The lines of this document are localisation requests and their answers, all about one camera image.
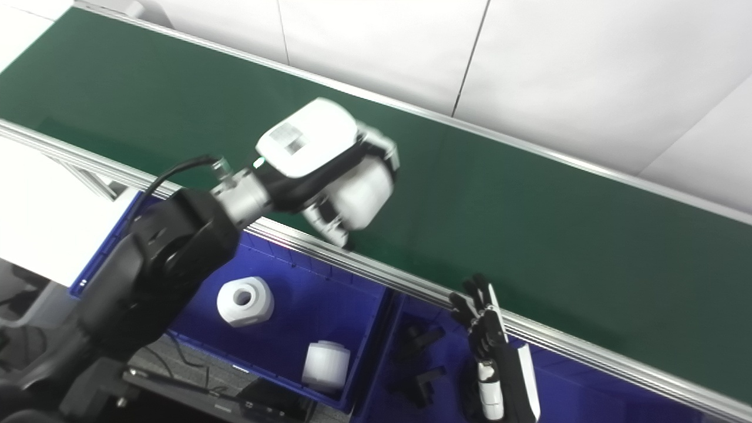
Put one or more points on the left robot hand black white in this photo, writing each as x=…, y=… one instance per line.
x=305, y=141

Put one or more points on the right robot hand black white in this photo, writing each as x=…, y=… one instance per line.
x=499, y=364

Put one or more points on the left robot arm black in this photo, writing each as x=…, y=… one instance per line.
x=153, y=264

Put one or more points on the blue bin holding black parts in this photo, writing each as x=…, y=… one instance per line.
x=587, y=393

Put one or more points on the green conveyor belt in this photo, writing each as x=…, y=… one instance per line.
x=529, y=223
x=382, y=276

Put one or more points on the blue bin holding white parts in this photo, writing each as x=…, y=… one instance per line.
x=294, y=305

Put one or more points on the white part with centre hole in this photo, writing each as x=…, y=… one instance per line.
x=244, y=302

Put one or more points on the white ribbed cylindrical part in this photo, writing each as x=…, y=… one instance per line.
x=326, y=364

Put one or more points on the black robot body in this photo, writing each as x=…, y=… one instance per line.
x=235, y=402

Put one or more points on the white side table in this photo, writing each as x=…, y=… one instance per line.
x=47, y=217

